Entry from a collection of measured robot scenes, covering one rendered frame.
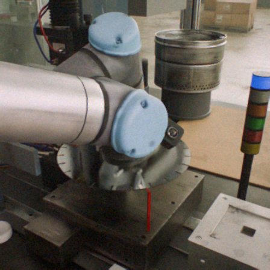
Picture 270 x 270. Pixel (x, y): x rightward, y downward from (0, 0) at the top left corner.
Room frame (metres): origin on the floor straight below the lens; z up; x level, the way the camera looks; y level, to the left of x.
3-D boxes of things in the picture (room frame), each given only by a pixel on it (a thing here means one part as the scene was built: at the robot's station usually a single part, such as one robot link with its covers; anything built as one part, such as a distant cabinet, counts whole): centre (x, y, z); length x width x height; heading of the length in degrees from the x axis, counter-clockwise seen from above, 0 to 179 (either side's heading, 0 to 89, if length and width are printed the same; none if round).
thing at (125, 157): (0.75, 0.02, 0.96); 0.11 x 0.11 x 0.03
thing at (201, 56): (1.50, -0.24, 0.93); 0.31 x 0.31 x 0.36
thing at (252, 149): (0.72, -0.28, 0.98); 0.05 x 0.04 x 0.03; 147
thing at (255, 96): (0.72, -0.28, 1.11); 0.05 x 0.04 x 0.03; 147
